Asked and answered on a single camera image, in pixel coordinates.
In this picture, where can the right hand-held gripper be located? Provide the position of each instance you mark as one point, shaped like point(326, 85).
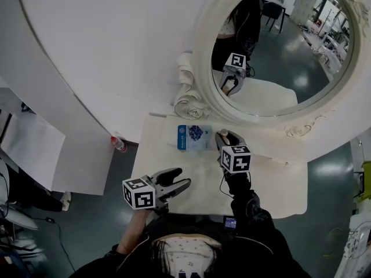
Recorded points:
point(236, 159)

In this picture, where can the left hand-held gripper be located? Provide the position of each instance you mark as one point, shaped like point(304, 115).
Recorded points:
point(139, 195)

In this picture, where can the person's left forearm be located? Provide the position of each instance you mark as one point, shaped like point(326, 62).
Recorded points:
point(133, 230)

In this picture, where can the person's right forearm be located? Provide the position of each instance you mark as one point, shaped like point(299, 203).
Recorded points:
point(249, 204)

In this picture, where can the cream carved dressing table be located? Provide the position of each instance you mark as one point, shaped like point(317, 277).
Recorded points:
point(272, 190)

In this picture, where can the red-capped plastic bottle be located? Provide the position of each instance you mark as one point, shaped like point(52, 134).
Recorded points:
point(118, 144)

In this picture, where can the blue flat packet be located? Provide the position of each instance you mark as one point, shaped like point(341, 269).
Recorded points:
point(194, 139)

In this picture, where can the small black screen device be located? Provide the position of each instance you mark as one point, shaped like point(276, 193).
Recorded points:
point(230, 222)

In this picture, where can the person's white floral top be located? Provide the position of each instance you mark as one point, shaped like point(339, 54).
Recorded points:
point(188, 256)

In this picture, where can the person's black jacket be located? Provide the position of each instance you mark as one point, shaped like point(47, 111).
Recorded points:
point(255, 250)

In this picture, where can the white shelf cabinet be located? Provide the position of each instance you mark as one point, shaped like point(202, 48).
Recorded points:
point(34, 149)

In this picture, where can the green stand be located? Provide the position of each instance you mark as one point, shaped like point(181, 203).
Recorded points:
point(365, 181)

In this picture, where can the grey padded seat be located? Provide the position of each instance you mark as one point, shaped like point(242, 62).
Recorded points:
point(17, 217)

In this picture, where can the white carved furniture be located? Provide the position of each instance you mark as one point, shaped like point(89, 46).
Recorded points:
point(358, 248)

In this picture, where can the oval mirror cream frame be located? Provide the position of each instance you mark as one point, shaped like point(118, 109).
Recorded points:
point(290, 54)

